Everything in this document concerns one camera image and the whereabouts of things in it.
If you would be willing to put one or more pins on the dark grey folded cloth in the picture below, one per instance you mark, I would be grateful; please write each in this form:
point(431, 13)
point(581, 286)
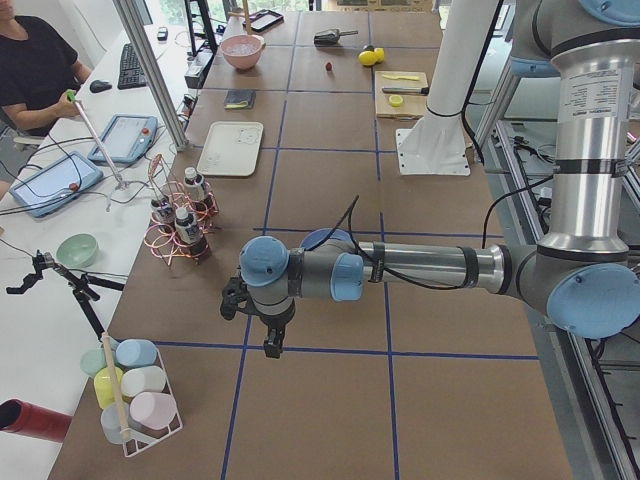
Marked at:
point(239, 99)

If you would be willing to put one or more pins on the pink cup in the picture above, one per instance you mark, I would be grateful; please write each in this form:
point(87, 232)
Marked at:
point(153, 410)

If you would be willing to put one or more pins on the dark drink bottle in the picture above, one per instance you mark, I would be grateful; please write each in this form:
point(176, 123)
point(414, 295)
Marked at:
point(190, 234)
point(163, 213)
point(195, 188)

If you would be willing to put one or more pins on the yellow plastic knife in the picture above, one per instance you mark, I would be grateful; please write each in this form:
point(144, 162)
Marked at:
point(401, 77)

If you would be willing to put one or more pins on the half lemon slice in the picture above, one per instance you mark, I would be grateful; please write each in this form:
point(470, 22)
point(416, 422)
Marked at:
point(395, 100)

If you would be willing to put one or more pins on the black handled knife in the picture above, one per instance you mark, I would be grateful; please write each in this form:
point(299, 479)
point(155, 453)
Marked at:
point(421, 91)

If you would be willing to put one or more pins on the white wire cup basket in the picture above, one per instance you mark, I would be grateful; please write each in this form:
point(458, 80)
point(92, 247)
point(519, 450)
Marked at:
point(117, 425)

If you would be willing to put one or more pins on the metal scoop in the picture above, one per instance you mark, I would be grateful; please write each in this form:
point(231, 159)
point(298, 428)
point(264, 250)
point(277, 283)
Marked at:
point(331, 37)

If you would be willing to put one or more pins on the long stick green handle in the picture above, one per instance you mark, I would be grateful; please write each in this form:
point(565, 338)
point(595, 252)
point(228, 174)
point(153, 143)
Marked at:
point(121, 183)

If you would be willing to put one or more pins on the mint green bowl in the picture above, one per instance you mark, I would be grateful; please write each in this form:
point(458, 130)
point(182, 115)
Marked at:
point(78, 251)

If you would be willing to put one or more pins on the yellow cup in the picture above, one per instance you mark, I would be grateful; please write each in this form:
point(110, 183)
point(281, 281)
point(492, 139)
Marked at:
point(103, 388)

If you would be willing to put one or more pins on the person in black shirt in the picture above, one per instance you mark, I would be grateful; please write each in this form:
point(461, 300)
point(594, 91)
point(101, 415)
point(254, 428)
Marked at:
point(38, 68)

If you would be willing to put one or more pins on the copper wire bottle rack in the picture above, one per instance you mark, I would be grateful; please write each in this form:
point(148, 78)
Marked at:
point(168, 246)

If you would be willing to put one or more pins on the white camera pole base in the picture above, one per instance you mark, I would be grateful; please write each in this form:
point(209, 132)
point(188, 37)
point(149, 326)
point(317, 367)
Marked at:
point(436, 144)

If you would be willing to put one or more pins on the blue teach pendant tablet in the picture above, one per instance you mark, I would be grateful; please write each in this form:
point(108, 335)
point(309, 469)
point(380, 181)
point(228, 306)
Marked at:
point(56, 185)

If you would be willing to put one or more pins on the aluminium frame post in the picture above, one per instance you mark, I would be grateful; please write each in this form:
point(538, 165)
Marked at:
point(134, 27)

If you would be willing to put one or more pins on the wooden cutting board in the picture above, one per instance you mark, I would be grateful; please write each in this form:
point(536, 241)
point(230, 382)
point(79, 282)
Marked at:
point(414, 105)

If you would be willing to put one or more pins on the pink bowl with ice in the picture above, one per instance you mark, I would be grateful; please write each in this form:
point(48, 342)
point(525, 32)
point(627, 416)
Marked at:
point(243, 51)

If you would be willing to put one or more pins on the black keyboard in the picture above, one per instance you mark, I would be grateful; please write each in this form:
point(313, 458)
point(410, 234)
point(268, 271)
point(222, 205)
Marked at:
point(131, 74)

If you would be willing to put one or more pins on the black mini tripod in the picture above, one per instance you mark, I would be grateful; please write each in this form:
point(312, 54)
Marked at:
point(81, 286)

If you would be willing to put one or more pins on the white cup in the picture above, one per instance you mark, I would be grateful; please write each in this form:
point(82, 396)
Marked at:
point(143, 379)

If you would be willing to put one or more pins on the black computer mouse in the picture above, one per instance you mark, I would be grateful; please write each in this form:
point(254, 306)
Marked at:
point(98, 86)

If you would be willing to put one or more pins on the yellow lemon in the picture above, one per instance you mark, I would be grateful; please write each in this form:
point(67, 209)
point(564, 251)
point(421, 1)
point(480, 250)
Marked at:
point(380, 54)
point(368, 58)

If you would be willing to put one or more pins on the red cylinder tube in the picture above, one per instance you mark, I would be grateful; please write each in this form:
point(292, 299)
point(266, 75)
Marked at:
point(26, 419)

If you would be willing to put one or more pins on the blue plate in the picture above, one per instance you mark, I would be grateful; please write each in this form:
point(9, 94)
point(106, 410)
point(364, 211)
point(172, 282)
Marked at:
point(320, 236)

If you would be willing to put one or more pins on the light blue cup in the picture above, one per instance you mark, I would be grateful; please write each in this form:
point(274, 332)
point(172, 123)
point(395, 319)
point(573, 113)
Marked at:
point(134, 353)

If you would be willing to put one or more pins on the cream rectangular tray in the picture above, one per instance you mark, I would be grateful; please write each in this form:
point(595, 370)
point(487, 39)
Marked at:
point(231, 149)

